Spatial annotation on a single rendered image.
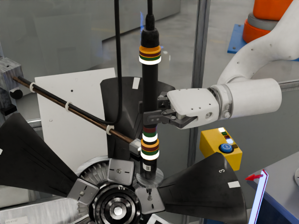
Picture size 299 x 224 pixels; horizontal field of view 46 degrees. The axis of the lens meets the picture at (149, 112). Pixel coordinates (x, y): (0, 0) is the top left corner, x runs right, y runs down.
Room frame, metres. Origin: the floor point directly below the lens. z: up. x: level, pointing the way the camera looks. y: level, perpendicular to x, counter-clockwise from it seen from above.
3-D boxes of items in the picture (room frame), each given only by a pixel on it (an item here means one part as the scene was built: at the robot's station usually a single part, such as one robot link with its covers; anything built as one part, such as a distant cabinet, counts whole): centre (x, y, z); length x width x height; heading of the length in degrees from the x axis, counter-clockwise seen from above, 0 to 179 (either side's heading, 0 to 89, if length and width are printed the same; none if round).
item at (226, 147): (0.99, -0.28, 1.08); 0.04 x 0.04 x 0.02
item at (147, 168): (0.65, 0.00, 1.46); 0.04 x 0.04 x 0.46
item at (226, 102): (0.70, -0.16, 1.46); 0.09 x 0.03 x 0.08; 15
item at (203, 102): (0.68, -0.10, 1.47); 0.11 x 0.10 x 0.07; 105
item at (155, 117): (0.62, -0.02, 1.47); 0.07 x 0.03 x 0.03; 105
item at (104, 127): (0.85, 0.23, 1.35); 0.54 x 0.01 x 0.01; 50
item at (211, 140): (1.03, -0.27, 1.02); 0.16 x 0.10 x 0.11; 15
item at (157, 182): (0.66, 0.01, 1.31); 0.09 x 0.07 x 0.10; 50
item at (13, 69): (1.05, 0.48, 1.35); 0.10 x 0.07 x 0.08; 50
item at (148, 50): (0.65, 0.00, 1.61); 0.04 x 0.04 x 0.03
